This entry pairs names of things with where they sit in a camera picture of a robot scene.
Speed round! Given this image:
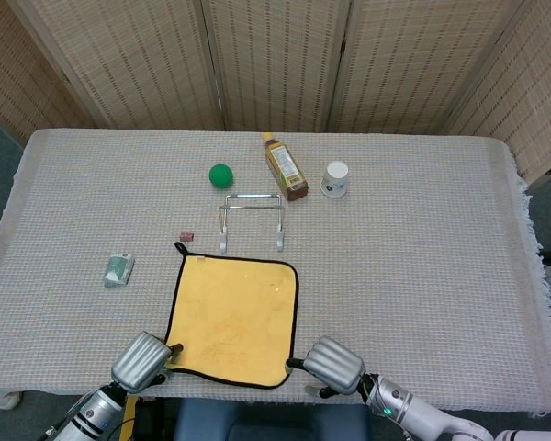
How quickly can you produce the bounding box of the yellow towel with black trim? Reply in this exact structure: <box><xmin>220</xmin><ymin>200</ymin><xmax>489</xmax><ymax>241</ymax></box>
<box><xmin>163</xmin><ymin>242</ymin><xmax>301</xmax><ymax>390</ymax></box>

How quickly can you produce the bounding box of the metal wire rack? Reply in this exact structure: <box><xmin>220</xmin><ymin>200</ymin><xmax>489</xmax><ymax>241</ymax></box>
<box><xmin>218</xmin><ymin>192</ymin><xmax>287</xmax><ymax>254</ymax></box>

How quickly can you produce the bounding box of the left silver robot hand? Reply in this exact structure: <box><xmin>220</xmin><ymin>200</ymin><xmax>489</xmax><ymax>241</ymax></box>
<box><xmin>109</xmin><ymin>331</ymin><xmax>185</xmax><ymax>395</ymax></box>

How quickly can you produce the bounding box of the woven folding screen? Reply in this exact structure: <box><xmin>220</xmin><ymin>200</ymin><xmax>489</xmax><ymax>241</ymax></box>
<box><xmin>0</xmin><ymin>0</ymin><xmax>551</xmax><ymax>185</ymax></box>

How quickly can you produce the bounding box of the yellow robot body part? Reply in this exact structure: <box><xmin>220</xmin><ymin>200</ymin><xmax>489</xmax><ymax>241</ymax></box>
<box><xmin>118</xmin><ymin>397</ymin><xmax>139</xmax><ymax>441</ymax></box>

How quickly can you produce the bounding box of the white woven tablecloth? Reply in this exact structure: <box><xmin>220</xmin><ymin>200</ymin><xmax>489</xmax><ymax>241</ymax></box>
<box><xmin>0</xmin><ymin>128</ymin><xmax>551</xmax><ymax>419</ymax></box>

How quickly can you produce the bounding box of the white floral paper cup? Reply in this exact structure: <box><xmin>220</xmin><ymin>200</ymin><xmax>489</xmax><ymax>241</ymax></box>
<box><xmin>320</xmin><ymin>160</ymin><xmax>350</xmax><ymax>199</ymax></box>

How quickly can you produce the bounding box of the green tissue packet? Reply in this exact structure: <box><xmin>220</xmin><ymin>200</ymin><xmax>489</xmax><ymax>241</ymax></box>
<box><xmin>103</xmin><ymin>252</ymin><xmax>136</xmax><ymax>289</ymax></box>

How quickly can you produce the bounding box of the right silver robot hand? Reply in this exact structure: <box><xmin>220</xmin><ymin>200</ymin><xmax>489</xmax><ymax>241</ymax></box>
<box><xmin>285</xmin><ymin>335</ymin><xmax>367</xmax><ymax>400</ymax></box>

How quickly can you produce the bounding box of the green ball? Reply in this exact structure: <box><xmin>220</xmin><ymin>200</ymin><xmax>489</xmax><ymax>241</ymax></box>
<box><xmin>208</xmin><ymin>164</ymin><xmax>235</xmax><ymax>190</ymax></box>

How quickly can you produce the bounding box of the amber drink bottle yellow cap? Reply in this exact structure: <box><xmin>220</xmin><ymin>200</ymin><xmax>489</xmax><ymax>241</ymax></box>
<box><xmin>262</xmin><ymin>131</ymin><xmax>310</xmax><ymax>202</ymax></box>

